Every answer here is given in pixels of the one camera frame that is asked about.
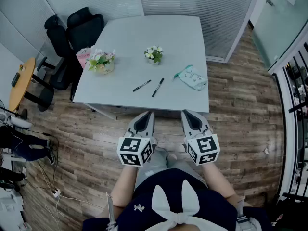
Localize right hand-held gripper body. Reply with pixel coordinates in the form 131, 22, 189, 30
184, 128, 221, 166

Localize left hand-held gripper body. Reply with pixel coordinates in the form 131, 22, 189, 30
117, 130, 158, 167

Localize black pen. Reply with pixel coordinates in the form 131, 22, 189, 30
152, 77, 165, 98
132, 79, 152, 92

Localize light green pencil pouch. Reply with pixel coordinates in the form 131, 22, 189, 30
172, 65, 208, 92

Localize person's left forearm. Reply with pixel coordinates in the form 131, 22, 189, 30
112, 164, 145, 208

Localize person's right forearm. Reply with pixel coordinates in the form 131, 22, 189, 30
201, 162, 241, 202

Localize person's grey shorts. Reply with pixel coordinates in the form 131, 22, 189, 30
134, 147, 209, 190

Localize person's navy top white bow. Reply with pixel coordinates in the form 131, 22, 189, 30
81, 168, 272, 231

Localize white flowers in white pot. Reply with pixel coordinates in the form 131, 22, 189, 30
144, 45, 164, 66

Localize pink flowers in cream pot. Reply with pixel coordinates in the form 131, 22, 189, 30
86, 48, 116, 76

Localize pink paper bag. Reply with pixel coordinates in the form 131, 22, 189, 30
76, 46, 93, 69

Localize black metal railing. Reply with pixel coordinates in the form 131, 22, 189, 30
271, 42, 308, 202

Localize black mesh office chair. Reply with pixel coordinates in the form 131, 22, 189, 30
49, 7, 104, 101

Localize black high-back office chair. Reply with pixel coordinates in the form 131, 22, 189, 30
36, 14, 73, 113

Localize round wooden side table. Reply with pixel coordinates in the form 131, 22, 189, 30
8, 57, 36, 112

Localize frosted glass door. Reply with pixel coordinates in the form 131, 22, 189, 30
250, 0, 308, 69

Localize small black device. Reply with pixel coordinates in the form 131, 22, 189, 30
11, 72, 21, 88

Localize white storage unit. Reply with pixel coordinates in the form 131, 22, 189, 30
0, 189, 32, 231

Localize grey shoulder strap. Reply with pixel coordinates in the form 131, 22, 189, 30
237, 196, 251, 226
105, 192, 118, 231

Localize black floor cable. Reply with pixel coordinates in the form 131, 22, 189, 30
31, 131, 60, 192

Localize white floor cable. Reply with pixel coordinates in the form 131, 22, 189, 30
45, 193, 106, 226

